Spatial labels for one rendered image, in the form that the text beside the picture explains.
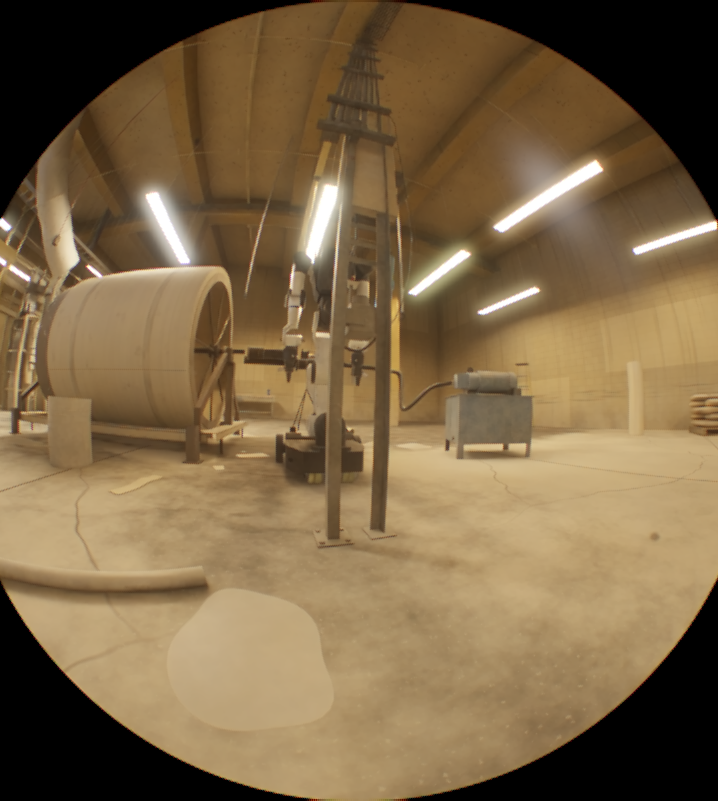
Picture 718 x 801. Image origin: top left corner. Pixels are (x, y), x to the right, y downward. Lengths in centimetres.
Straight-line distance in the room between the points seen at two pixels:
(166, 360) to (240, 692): 187
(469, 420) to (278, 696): 202
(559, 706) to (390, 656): 27
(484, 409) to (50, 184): 702
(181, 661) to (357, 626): 29
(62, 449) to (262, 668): 144
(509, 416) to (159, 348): 275
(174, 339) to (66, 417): 93
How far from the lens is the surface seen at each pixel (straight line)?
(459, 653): 46
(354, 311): 75
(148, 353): 205
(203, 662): 44
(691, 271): 844
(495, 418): 218
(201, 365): 355
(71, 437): 162
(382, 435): 72
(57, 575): 64
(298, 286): 165
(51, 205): 597
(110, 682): 48
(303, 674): 42
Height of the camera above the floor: 36
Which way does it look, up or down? 3 degrees up
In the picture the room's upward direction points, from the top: 2 degrees clockwise
